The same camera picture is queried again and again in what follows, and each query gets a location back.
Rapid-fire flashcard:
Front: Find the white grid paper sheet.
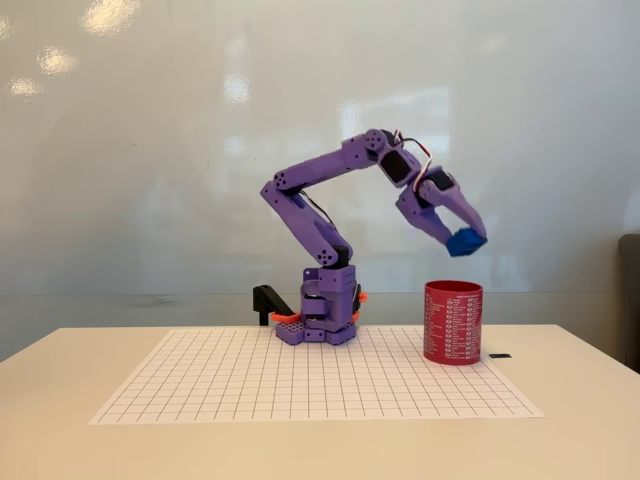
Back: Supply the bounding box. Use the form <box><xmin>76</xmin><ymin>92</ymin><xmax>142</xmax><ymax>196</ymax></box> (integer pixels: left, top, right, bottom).
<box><xmin>88</xmin><ymin>327</ymin><xmax>546</xmax><ymax>426</ymax></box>

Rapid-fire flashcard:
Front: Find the purple robot arm with base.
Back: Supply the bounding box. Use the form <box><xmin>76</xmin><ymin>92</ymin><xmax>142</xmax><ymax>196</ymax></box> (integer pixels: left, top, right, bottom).
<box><xmin>259</xmin><ymin>128</ymin><xmax>426</xmax><ymax>348</ymax></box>

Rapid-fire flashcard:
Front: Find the black clamp with orange pad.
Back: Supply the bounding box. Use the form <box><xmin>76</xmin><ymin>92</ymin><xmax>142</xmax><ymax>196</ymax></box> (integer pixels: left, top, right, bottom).
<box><xmin>252</xmin><ymin>284</ymin><xmax>303</xmax><ymax>327</ymax></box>
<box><xmin>351</xmin><ymin>289</ymin><xmax>370</xmax><ymax>324</ymax></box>

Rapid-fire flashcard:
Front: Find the white red black servo cable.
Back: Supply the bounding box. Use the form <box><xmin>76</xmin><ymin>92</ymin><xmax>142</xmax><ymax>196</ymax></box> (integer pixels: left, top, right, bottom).
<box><xmin>391</xmin><ymin>129</ymin><xmax>434</xmax><ymax>195</ymax></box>

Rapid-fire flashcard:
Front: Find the blue toy brick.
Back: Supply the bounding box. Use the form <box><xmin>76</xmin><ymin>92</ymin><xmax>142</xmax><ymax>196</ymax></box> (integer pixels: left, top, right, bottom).
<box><xmin>444</xmin><ymin>226</ymin><xmax>489</xmax><ymax>259</ymax></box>

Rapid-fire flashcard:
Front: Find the red cup with white print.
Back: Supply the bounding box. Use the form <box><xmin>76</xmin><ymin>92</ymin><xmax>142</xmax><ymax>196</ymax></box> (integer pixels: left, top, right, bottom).
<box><xmin>423</xmin><ymin>280</ymin><xmax>484</xmax><ymax>367</ymax></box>

